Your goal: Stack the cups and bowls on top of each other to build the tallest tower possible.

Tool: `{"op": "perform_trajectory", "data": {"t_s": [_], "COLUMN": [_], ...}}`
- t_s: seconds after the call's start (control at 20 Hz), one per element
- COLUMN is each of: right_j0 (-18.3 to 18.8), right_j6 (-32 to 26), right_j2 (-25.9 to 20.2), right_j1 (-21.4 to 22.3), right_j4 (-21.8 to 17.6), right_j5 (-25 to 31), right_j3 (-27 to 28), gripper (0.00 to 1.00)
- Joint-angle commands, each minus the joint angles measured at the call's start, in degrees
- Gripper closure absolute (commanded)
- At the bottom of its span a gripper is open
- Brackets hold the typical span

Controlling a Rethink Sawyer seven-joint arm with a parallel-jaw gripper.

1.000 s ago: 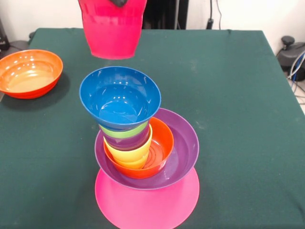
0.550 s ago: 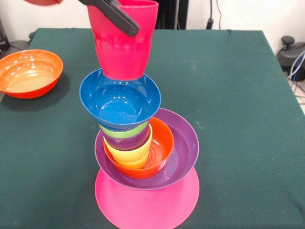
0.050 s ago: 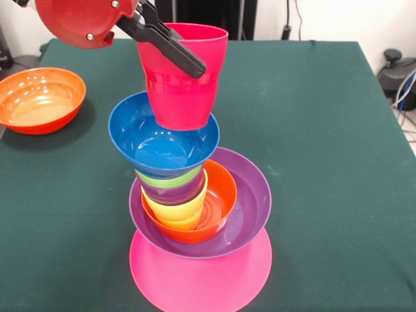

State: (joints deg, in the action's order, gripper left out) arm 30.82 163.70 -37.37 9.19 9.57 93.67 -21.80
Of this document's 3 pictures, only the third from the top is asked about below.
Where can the pink bowl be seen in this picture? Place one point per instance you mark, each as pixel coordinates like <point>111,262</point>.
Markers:
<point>195,282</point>

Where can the large orange bowl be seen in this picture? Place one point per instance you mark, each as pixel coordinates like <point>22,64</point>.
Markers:
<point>35,100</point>

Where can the purple cup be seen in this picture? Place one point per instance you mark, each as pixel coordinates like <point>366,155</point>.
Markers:
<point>172,195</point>

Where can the dark green tablecloth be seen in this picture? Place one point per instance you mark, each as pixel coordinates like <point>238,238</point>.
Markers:
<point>325,227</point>

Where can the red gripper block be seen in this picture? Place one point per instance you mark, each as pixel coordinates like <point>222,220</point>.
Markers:
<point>78,19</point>

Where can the purple bowl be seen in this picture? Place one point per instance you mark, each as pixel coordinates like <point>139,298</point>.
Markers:
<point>250,201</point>

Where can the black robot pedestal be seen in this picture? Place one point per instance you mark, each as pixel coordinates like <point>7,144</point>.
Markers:
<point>208,13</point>

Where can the red cup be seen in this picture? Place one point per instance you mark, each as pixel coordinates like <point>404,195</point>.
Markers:
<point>182,100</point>

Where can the blue bowl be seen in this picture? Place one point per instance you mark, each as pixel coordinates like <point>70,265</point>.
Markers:
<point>162,146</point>

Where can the yellow cup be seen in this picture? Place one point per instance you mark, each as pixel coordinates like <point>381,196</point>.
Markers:
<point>182,211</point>

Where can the small orange bowl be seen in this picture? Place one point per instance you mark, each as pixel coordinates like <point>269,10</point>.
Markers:
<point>224,195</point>

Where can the black pedestal foot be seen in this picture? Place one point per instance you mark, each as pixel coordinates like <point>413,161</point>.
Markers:
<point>27,60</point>
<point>395,78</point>

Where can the green cup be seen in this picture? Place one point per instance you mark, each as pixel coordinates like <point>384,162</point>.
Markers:
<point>175,182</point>

